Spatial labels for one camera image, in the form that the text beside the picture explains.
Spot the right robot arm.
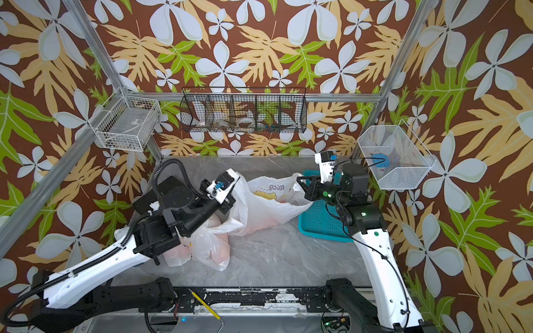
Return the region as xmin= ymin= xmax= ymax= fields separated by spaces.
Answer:
xmin=297 ymin=162 xmax=425 ymax=332

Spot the white wire basket left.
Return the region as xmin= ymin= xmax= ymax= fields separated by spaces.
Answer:
xmin=89 ymin=88 xmax=162 ymax=152

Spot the black wire basket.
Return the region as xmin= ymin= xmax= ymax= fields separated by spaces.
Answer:
xmin=178 ymin=87 xmax=308 ymax=134

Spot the teal plastic basket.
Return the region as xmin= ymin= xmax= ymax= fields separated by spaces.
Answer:
xmin=298 ymin=170 xmax=351 ymax=243

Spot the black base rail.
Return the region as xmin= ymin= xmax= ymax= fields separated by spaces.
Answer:
xmin=149 ymin=285 xmax=341 ymax=314

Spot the blue object in basket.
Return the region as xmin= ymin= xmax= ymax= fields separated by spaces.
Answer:
xmin=370 ymin=153 xmax=390 ymax=169

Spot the aluminium frame post right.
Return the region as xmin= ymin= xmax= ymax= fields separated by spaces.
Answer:
xmin=361 ymin=0 xmax=439 ymax=135

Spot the aluminium frame rear bar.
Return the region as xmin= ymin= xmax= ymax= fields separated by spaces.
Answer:
xmin=126 ymin=92 xmax=382 ymax=104

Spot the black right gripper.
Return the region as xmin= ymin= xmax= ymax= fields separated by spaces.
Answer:
xmin=298 ymin=176 xmax=352 ymax=211

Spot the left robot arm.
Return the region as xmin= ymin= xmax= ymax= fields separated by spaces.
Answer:
xmin=1 ymin=158 xmax=240 ymax=332

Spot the white printed plastic bag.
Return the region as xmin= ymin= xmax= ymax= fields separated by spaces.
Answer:
xmin=114 ymin=226 xmax=197 ymax=267

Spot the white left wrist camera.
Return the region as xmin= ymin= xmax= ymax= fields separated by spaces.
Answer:
xmin=206 ymin=169 xmax=240 ymax=204

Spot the white wire basket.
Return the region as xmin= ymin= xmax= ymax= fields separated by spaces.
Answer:
xmin=358 ymin=121 xmax=437 ymax=191
xmin=89 ymin=88 xmax=162 ymax=152

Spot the white wire basket right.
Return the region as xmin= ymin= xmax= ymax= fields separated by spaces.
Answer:
xmin=358 ymin=121 xmax=437 ymax=191

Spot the aluminium frame post left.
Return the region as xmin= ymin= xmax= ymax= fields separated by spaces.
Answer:
xmin=63 ymin=1 xmax=162 ymax=163

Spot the aluminium frame post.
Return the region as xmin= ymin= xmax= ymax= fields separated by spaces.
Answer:
xmin=361 ymin=0 xmax=439 ymax=135
xmin=63 ymin=1 xmax=162 ymax=163

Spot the black plastic tool case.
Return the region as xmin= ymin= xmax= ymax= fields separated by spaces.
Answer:
xmin=133 ymin=190 xmax=160 ymax=216

